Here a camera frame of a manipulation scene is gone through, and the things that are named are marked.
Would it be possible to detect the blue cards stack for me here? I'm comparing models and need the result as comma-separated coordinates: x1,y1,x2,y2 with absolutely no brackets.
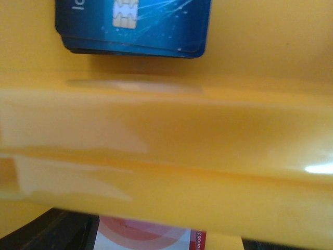
55,0,211,58

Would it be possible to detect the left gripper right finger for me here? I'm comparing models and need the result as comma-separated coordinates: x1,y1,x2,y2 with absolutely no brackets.
241,235,333,250

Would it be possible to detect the red card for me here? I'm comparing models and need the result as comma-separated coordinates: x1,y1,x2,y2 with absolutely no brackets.
94,216,206,250

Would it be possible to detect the long yellow divided tray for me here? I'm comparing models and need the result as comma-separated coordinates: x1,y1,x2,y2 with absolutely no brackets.
1,1,332,249

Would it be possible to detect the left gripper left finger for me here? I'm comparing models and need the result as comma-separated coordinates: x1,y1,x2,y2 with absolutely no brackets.
1,208,99,249

